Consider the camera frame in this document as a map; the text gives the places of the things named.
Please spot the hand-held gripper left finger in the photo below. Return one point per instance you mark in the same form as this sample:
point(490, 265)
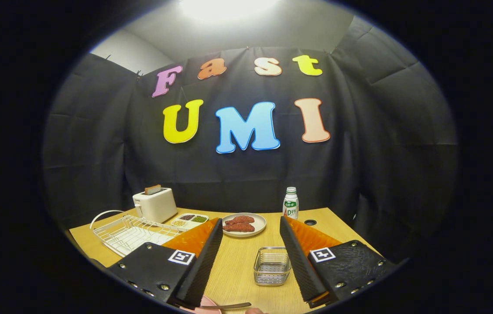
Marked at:
point(198, 270)

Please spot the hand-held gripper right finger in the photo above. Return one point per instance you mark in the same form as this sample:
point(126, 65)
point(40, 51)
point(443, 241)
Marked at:
point(301, 261)

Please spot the pink plate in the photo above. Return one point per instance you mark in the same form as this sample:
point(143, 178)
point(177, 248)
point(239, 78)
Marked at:
point(209, 302)

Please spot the beige round dish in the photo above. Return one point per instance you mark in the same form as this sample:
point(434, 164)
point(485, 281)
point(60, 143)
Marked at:
point(260, 224)

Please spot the white divided bean tray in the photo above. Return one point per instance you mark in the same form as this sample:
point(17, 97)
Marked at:
point(190, 220)

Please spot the white green-label drink bottle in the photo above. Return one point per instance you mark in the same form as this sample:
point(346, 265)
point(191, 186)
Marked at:
point(290, 205)

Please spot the red meat piece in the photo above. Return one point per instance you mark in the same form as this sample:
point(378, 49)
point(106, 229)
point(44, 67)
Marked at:
point(238, 227)
point(240, 220)

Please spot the white toaster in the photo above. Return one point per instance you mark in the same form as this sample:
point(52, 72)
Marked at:
point(157, 207)

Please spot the toast slice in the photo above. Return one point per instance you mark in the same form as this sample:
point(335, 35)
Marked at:
point(153, 189)

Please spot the ceiling light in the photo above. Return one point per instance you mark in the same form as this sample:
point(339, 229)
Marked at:
point(229, 8)

